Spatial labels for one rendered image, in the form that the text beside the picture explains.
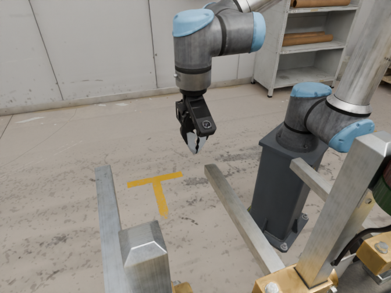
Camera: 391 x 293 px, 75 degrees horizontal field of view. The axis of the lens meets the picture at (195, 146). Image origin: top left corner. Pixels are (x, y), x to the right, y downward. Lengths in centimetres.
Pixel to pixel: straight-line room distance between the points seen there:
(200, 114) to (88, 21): 225
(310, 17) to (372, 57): 266
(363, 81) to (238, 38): 49
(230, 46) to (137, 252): 51
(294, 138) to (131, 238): 103
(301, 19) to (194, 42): 297
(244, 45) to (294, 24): 283
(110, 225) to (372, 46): 85
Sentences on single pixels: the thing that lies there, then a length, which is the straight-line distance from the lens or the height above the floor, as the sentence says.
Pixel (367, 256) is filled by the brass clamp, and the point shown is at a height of 82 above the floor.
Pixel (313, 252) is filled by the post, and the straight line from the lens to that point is 44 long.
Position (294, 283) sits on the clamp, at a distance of 49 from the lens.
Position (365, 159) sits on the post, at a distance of 31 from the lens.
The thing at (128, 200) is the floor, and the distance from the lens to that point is 177.
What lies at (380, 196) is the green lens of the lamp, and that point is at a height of 111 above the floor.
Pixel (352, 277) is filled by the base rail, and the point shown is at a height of 70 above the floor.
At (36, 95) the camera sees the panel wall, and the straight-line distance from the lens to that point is 307.
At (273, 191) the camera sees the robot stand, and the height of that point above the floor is 34.
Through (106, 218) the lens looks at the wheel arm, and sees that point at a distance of 44.
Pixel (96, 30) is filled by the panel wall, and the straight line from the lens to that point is 280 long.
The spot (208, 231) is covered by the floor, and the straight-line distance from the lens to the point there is 157.
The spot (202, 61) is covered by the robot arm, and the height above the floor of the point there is 110.
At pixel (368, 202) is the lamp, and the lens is 34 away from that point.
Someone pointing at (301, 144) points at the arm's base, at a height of 64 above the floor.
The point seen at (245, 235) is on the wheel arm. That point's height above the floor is 85.
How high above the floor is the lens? 129
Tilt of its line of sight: 37 degrees down
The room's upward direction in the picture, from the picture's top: straight up
